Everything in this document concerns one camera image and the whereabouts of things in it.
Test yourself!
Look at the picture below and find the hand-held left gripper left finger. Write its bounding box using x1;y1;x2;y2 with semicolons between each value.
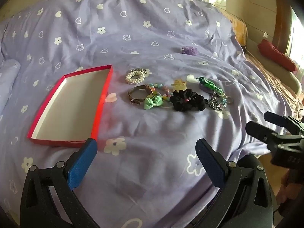
20;138;102;228

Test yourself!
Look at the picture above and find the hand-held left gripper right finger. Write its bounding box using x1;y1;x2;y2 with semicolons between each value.
195;138;273;228

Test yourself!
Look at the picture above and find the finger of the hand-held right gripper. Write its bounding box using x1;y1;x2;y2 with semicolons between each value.
264;111;304;131
245;121;287;148

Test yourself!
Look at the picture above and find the silver chain necklace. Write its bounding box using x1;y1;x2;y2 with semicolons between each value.
208;93;234;112

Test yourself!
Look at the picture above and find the red cardboard box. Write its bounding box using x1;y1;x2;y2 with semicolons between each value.
27;65;114;148

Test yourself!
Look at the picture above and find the black scrunchie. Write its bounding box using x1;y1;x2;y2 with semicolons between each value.
170;88;209;112

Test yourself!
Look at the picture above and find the green and purple hair tie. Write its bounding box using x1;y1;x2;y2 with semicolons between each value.
196;76;225;97

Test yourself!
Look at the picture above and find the green bow hair clip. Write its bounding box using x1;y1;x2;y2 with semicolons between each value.
143;95;170;110

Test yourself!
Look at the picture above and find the colourful bead bracelet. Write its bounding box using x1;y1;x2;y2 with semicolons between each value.
145;83;175;100

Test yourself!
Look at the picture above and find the beige sofa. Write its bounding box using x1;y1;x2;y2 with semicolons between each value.
247;45;302;97

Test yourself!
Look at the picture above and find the red cushion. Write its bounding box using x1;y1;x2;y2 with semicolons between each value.
258;39;298;72

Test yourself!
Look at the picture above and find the pink decorated hair clip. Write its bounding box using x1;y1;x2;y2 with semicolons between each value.
173;79;188;93

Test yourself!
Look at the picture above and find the orange cloth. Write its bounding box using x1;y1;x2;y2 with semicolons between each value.
226;14;248;47

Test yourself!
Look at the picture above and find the purple fluffy scrunchie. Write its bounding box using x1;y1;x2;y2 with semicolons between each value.
180;46;199;56

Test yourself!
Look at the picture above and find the purple floral blanket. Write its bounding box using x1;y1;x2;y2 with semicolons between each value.
0;0;297;228

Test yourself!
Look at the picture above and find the white pearl bracelet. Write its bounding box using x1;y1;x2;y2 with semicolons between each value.
125;68;148;85

